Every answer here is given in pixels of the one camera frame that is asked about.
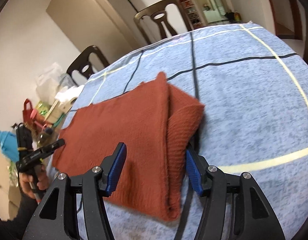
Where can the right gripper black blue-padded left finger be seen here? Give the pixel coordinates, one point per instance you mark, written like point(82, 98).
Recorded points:
point(56, 216)

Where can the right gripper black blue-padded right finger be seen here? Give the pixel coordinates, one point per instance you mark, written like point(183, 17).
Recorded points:
point(252, 216)

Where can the rust red knit sweater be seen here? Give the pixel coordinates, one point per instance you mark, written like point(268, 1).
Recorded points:
point(156, 120)

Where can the blue plastic item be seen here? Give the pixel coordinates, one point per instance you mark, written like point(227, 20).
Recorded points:
point(9, 146)

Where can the red bag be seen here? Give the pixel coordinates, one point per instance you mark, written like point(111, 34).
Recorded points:
point(27, 110)

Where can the green printed package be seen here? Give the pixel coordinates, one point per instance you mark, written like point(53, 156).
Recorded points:
point(42, 108)

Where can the white tissue box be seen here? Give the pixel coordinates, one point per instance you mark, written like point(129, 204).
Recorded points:
point(67, 97)

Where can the white plastic bag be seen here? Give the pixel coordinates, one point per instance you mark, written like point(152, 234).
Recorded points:
point(51, 81)

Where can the blue checked table blanket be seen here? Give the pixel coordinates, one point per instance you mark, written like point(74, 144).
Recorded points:
point(255, 91)

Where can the dark wooden chair left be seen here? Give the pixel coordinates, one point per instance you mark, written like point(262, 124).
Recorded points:
point(83, 65)

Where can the dark wooden chair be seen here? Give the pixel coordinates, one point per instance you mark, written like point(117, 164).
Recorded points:
point(83, 65)
point(158, 14)

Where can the dark wooden chair right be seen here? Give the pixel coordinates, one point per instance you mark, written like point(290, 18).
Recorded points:
point(158, 14)

